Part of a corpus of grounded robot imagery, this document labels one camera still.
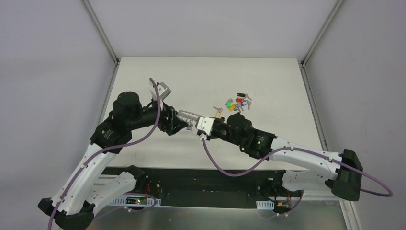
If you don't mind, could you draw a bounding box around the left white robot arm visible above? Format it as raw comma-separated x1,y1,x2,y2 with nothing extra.
38,92,188,230

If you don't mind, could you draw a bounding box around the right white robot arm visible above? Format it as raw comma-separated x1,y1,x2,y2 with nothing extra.
199,113,363,201

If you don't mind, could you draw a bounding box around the yellow tagged key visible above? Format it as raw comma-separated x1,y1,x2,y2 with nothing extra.
213,106,223,118

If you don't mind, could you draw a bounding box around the yellow capped key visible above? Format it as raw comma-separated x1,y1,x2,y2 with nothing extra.
228,103,244,113

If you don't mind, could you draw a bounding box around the green tagged key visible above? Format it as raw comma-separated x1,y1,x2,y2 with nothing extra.
225,98,234,109

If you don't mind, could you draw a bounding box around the red tagged key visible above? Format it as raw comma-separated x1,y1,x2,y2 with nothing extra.
235,98,245,103

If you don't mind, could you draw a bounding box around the blue tagged key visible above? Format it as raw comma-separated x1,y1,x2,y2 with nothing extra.
240,100,252,110

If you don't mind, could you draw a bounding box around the black tagged key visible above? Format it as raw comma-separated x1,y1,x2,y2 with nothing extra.
236,92,252,101

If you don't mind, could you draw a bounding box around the left green circuit board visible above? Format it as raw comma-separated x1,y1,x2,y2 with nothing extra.
126,196,148,205

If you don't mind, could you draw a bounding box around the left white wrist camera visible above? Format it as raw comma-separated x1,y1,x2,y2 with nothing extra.
157,82,172,101

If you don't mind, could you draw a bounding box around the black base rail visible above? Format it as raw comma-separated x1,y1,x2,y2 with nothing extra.
101,167,305,209

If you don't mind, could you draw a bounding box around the left white slotted bracket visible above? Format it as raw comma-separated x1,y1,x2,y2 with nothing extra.
108,196,161,207

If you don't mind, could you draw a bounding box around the white slotted bracket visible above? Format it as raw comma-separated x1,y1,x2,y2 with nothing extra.
108,196,161,207
256,200,275,210

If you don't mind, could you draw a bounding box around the right white slotted bracket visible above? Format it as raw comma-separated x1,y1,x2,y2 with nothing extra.
256,200,275,210

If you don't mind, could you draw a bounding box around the left aluminium frame post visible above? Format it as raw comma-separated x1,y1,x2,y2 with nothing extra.
80,0,120,66

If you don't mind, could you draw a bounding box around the aluminium frame post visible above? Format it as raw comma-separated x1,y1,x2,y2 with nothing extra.
80,0,120,66
301,0,346,68

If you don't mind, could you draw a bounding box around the right aluminium frame post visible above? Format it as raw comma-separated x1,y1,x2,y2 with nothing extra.
301,0,346,68

